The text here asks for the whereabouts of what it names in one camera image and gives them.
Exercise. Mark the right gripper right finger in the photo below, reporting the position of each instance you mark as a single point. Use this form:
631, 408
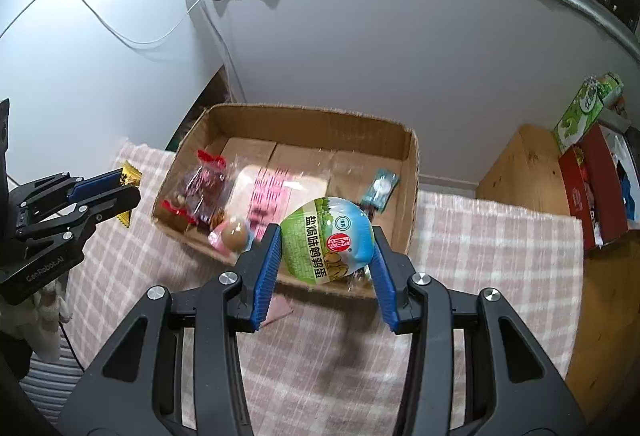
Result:
474, 367

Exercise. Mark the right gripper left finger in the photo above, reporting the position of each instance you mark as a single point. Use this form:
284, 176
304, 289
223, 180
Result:
172, 366

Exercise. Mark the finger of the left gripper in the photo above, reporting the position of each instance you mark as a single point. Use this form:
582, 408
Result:
95, 210
95, 186

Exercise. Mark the yellow candy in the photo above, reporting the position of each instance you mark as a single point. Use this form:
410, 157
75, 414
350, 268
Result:
130, 176

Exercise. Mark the red brown snack bag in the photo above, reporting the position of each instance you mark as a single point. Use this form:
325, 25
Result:
197, 197

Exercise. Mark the pink egg snack pack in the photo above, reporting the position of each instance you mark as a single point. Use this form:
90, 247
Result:
231, 237

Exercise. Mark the packaged sliced bread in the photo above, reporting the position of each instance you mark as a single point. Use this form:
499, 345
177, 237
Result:
267, 195

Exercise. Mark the green blue egg snack pack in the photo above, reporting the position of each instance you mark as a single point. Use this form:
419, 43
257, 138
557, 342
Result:
325, 240

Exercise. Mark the clear green candy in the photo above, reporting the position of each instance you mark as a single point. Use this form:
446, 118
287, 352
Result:
378, 194

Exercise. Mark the red open box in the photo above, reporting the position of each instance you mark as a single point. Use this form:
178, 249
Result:
601, 182

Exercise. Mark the wooden side table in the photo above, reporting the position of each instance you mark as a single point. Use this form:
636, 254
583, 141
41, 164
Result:
583, 308

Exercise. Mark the brown cardboard box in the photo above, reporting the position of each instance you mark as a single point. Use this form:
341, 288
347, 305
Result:
281, 157

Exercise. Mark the green tissue box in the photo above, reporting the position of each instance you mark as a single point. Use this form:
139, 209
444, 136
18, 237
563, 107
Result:
594, 95

